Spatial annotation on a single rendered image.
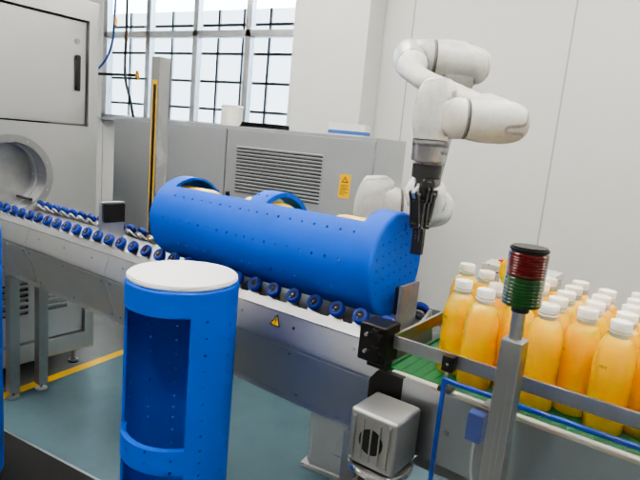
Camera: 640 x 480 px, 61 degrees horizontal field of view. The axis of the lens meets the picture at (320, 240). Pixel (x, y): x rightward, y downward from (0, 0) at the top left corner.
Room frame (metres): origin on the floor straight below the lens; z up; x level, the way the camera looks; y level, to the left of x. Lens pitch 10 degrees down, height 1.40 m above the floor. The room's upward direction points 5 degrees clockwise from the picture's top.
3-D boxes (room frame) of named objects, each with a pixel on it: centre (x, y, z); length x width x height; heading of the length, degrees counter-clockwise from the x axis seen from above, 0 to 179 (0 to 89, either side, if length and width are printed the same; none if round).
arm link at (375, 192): (2.24, -0.22, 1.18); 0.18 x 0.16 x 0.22; 91
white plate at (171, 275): (1.35, 0.34, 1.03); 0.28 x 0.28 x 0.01
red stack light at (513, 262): (0.89, -0.34, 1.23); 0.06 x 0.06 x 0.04
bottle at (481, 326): (1.14, -0.37, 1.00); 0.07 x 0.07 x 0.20
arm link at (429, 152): (1.42, -0.26, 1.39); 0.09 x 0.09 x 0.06
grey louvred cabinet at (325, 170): (3.92, 0.57, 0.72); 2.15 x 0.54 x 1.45; 62
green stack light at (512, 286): (0.89, -0.34, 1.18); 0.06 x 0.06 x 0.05
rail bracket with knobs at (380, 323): (1.21, -0.16, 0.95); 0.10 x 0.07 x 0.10; 145
